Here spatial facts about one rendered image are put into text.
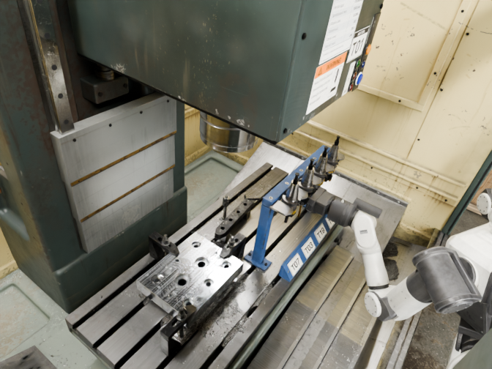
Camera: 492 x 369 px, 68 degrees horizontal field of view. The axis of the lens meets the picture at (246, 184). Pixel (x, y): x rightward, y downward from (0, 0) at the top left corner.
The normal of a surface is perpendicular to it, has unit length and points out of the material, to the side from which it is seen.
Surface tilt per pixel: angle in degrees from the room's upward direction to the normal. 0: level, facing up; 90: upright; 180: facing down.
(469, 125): 89
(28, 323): 0
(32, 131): 90
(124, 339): 0
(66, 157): 90
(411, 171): 90
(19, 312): 0
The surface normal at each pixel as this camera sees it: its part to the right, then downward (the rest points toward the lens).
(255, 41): -0.58, 0.46
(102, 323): 0.11, -0.78
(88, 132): 0.81, 0.44
